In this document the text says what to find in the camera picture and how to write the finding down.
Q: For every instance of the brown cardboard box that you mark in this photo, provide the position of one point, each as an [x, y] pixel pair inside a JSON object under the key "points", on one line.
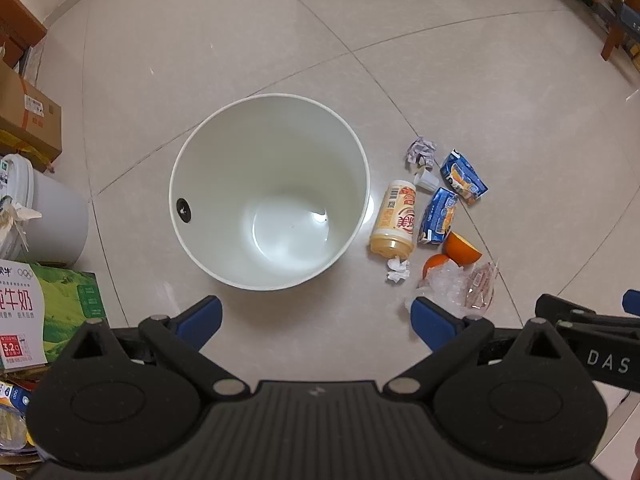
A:
{"points": [[27, 110]]}

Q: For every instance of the clear plastic wrapper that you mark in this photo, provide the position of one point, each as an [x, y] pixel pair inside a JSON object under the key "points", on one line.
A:
{"points": [[445, 285]]}

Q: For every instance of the small white pleated cup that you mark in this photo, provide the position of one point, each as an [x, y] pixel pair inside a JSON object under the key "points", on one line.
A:
{"points": [[426, 180]]}

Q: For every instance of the yellow cardboard box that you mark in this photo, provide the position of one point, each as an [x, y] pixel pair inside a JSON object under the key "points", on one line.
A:
{"points": [[30, 152]]}

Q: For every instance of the green milk carton box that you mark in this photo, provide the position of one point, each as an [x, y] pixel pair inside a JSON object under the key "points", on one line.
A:
{"points": [[65, 305]]}

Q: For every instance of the clear red snack wrapper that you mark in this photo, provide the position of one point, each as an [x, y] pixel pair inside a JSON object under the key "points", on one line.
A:
{"points": [[480, 285]]}

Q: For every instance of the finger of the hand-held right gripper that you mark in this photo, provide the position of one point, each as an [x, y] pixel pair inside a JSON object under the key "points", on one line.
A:
{"points": [[632, 301], [590, 317]]}

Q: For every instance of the white tissue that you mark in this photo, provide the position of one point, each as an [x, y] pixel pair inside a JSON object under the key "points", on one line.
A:
{"points": [[398, 270]]}

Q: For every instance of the yellow plastic bottle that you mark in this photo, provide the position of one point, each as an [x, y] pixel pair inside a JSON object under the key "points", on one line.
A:
{"points": [[397, 215]]}

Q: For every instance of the white round trash bin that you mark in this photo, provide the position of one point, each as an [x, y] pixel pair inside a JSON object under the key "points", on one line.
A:
{"points": [[270, 160]]}

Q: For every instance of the wooden door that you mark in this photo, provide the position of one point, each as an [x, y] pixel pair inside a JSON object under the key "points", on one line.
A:
{"points": [[17, 20]]}

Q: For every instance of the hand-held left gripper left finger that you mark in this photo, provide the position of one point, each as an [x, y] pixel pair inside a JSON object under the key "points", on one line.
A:
{"points": [[200, 322]]}

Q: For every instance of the orange peel piece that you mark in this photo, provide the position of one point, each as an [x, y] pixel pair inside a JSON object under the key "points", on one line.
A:
{"points": [[462, 251], [435, 264]]}

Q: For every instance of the blue box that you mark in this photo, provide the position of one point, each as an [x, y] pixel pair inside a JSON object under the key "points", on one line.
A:
{"points": [[629, 14]]}

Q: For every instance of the printed paper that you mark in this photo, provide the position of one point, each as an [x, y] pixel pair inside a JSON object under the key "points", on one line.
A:
{"points": [[420, 151]]}

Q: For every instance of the wooden stool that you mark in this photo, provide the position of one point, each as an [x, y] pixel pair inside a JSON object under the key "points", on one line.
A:
{"points": [[613, 42]]}

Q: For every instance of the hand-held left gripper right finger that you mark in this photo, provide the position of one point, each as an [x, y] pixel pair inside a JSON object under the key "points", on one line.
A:
{"points": [[432, 322]]}

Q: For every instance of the crushed blue drink carton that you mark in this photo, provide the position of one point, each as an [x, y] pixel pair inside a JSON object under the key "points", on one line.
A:
{"points": [[462, 177], [439, 215]]}

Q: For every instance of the blue white package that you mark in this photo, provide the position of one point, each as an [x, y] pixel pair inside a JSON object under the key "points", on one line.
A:
{"points": [[12, 400]]}

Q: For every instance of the beige crumpled strip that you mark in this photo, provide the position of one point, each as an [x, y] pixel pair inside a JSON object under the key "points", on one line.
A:
{"points": [[15, 217]]}

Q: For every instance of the white lidded bucket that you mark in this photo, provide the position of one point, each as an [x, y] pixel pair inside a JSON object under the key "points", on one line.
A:
{"points": [[55, 220]]}

